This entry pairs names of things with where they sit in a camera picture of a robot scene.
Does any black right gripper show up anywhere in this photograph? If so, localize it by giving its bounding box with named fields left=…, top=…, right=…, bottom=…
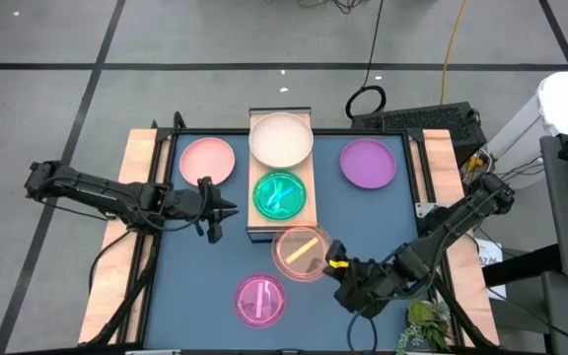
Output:
left=324, top=240, right=403, bottom=320

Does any salmon pink plate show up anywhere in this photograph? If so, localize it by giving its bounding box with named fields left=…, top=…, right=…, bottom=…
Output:
left=178, top=136, right=237, bottom=187

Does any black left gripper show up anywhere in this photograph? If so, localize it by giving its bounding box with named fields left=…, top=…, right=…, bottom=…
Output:
left=168, top=176, right=240, bottom=245

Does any orange translucent plate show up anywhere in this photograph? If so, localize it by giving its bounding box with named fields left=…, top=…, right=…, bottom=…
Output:
left=271, top=225, right=333, bottom=283

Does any wooden table side board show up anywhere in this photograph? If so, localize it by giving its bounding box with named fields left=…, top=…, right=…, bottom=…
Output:
left=77, top=127, right=172, bottom=346
left=409, top=128, right=501, bottom=346

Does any potted green plant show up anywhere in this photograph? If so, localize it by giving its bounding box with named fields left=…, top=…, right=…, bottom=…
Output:
left=394, top=299, right=456, bottom=355

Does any green translucent plate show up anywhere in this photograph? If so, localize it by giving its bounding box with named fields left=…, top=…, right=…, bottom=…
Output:
left=252, top=170, right=309, bottom=222

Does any white trash bin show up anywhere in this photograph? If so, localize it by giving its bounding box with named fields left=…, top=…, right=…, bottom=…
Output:
left=485, top=71, right=568, bottom=160

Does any white paper sheet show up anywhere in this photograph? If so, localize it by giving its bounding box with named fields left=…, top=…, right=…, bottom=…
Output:
left=473, top=238, right=507, bottom=301

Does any black floor cable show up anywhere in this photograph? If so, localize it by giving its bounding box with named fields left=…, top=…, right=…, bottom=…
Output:
left=345, top=0, right=388, bottom=120

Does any pink translucent plate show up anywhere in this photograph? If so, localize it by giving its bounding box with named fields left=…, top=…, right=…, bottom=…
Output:
left=233, top=273, right=287, bottom=330

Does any white plate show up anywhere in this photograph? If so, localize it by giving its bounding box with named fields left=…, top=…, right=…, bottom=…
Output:
left=248, top=111, right=315, bottom=171

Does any purple plate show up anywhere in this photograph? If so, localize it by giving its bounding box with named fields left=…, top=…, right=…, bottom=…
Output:
left=339, top=138, right=397, bottom=190

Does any black computer tower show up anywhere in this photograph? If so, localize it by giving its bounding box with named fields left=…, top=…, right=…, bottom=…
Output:
left=350, top=101, right=488, bottom=167

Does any yellow cable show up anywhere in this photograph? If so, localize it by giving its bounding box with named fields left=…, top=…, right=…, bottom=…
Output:
left=440, top=0, right=470, bottom=106

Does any wooden shelf with black frame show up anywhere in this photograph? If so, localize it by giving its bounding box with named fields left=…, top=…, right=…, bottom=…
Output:
left=247, top=106, right=319, bottom=244

